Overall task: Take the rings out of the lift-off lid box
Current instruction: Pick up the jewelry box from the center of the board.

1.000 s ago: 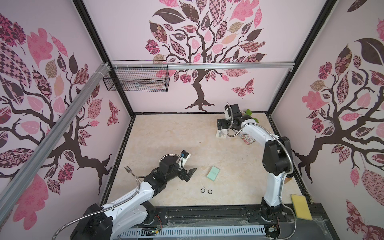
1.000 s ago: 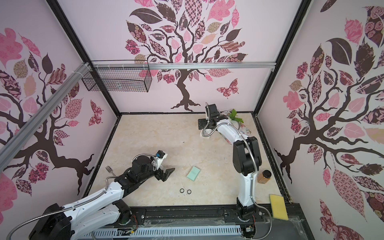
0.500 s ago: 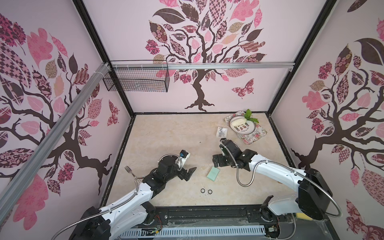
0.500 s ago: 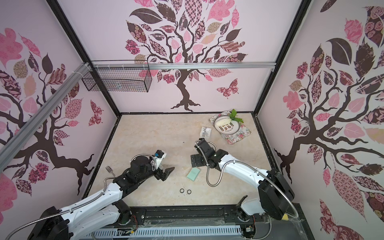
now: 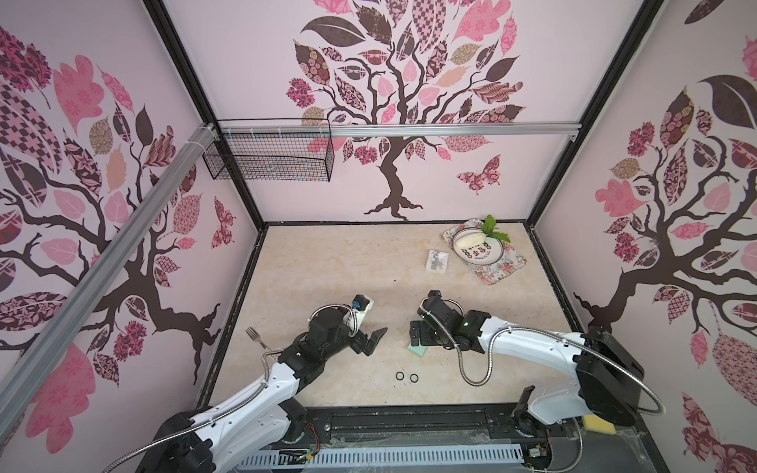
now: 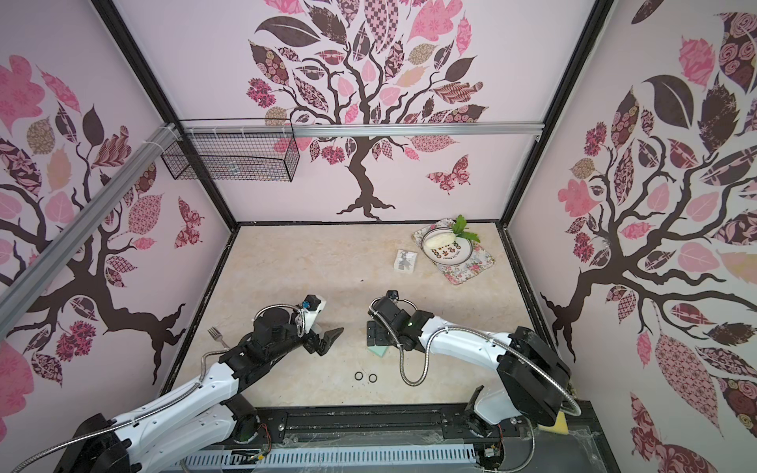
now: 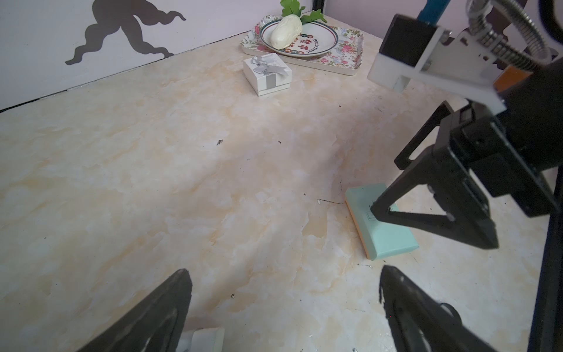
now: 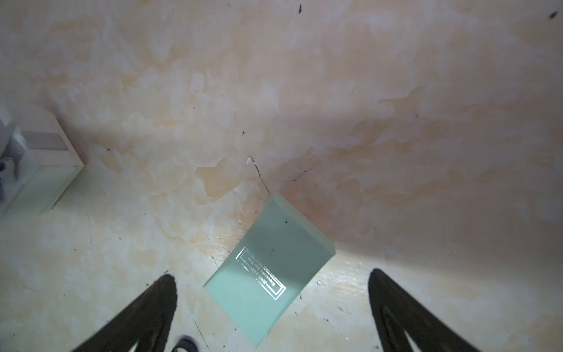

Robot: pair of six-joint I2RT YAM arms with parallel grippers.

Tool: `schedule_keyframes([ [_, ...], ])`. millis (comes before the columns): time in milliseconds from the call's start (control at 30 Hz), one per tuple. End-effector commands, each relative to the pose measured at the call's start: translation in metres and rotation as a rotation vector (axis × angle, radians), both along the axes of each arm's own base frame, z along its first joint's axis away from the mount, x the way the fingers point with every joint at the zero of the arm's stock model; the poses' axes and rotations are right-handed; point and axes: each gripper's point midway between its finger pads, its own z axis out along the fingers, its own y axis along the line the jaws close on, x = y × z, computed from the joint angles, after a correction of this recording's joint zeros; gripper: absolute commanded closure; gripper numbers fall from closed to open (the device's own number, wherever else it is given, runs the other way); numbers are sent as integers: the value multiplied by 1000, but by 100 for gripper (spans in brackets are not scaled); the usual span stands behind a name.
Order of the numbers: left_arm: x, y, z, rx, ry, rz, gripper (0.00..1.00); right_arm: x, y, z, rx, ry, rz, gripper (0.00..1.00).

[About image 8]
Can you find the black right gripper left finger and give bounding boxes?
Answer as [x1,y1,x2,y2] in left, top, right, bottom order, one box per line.
[75,274,177,351]

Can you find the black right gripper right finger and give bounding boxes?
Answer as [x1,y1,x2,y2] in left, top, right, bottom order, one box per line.
[368,269,476,351]

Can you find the black ring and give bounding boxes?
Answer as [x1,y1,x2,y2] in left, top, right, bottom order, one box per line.
[171,336,199,352]

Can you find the mint green box lid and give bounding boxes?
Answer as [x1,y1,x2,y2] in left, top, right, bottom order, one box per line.
[204,194,336,346]

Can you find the white lift-off box base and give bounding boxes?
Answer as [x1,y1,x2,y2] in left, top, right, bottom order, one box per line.
[1,101,84,222]

